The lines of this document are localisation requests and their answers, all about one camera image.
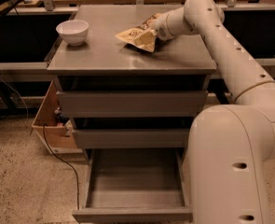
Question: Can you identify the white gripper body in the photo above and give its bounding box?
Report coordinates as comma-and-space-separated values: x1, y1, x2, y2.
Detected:
151, 7, 187, 41

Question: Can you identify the brown chip bag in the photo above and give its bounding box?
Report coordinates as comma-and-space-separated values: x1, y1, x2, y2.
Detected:
116, 13, 161, 52

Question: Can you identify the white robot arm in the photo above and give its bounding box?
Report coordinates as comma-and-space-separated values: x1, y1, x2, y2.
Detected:
152, 0, 275, 224

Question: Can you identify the grey drawer cabinet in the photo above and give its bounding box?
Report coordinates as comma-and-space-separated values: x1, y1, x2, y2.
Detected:
47, 5, 218, 161

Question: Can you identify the grey middle drawer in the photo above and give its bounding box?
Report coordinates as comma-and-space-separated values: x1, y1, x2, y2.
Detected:
73, 129, 188, 148

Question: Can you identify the grey top drawer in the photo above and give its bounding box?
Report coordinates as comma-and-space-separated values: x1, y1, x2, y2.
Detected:
56, 91, 207, 118

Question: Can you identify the grey open bottom drawer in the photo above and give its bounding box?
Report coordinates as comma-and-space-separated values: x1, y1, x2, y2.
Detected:
73, 148, 193, 224

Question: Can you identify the white bowl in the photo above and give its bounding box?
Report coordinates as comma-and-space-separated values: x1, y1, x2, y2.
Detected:
56, 20, 89, 46

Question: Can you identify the cardboard box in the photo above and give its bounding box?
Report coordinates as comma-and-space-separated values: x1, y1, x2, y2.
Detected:
32, 82, 81, 154

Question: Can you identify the black floor cable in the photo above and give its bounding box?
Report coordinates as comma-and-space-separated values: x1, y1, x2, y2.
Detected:
42, 123, 81, 211

